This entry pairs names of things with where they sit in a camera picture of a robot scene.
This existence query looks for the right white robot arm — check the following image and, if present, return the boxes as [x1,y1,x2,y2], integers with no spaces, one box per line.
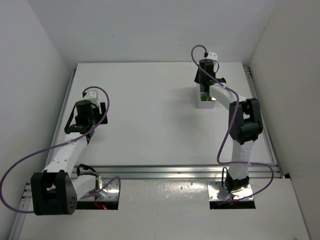
[194,58,263,193]

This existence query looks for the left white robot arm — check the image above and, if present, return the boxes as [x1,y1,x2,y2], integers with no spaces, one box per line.
[30,99,108,216]

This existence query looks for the white organizer box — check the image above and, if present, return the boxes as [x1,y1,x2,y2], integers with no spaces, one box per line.
[195,84,217,109]

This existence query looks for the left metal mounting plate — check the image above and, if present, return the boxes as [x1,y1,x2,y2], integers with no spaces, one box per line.
[72,174,122,201]

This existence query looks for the metal mounting plate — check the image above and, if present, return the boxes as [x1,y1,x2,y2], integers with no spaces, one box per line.
[72,174,122,201]
[207,180,254,203]

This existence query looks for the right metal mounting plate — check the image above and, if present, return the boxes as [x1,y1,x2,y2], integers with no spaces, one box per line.
[207,180,254,203]

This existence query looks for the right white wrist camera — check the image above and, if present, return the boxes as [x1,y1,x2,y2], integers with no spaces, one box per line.
[206,51,218,61]

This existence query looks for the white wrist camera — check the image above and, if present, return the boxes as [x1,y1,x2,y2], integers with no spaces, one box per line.
[206,51,218,61]
[82,90,99,108]

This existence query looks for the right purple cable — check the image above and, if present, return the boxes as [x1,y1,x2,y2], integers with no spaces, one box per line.
[190,44,275,202]

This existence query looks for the purple cable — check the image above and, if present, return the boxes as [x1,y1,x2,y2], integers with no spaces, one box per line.
[0,86,121,214]
[190,44,275,202]

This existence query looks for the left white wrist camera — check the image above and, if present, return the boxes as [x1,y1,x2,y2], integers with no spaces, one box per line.
[82,90,99,108]

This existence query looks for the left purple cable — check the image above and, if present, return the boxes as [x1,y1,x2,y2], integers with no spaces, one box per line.
[0,86,121,214]

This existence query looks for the aluminium frame rail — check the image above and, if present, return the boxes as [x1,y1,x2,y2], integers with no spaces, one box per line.
[9,62,289,240]

